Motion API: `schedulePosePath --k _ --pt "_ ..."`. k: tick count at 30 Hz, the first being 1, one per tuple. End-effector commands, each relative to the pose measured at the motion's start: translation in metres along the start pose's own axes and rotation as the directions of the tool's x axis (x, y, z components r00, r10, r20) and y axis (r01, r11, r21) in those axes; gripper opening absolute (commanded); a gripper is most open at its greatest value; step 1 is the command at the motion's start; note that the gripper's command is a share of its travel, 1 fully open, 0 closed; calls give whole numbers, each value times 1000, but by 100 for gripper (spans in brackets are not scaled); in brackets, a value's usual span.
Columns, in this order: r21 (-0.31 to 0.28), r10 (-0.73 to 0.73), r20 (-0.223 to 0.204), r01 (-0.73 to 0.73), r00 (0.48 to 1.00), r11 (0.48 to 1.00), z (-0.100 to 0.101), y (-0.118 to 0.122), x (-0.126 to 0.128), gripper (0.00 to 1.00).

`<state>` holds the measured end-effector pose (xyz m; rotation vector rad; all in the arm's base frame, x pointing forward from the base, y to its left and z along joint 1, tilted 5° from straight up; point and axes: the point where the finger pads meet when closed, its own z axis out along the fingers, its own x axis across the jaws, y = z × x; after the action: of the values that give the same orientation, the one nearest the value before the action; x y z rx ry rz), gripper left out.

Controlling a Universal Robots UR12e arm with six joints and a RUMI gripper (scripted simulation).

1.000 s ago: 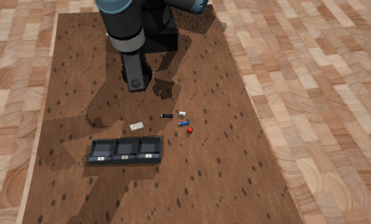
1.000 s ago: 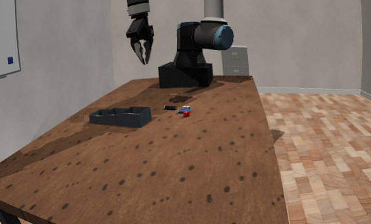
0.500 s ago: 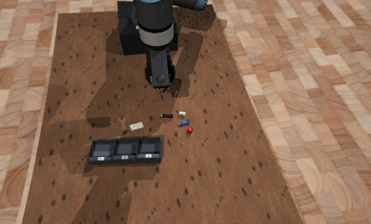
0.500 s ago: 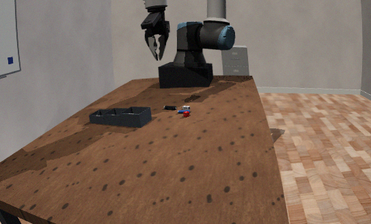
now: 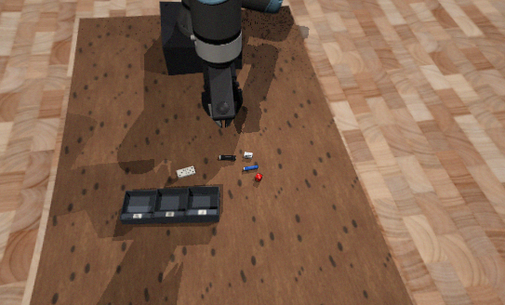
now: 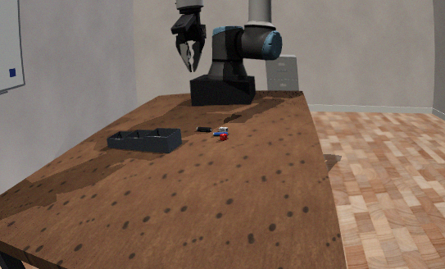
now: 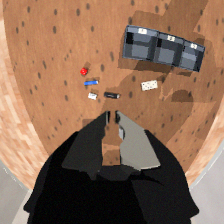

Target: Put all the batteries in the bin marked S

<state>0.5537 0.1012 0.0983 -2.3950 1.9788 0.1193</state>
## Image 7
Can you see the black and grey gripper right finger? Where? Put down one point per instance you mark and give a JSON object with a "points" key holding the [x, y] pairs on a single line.
{"points": [[141, 151]]}

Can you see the white domino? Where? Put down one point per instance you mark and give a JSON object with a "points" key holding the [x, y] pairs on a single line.
{"points": [[149, 85]]}

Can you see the red die with white pips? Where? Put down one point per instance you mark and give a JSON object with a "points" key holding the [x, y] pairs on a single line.
{"points": [[84, 71]]}

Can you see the black rack of three bins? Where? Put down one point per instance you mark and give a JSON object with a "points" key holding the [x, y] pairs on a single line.
{"points": [[165, 48]]}

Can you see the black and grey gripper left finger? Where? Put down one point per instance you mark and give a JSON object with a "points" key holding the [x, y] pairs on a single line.
{"points": [[80, 152]]}

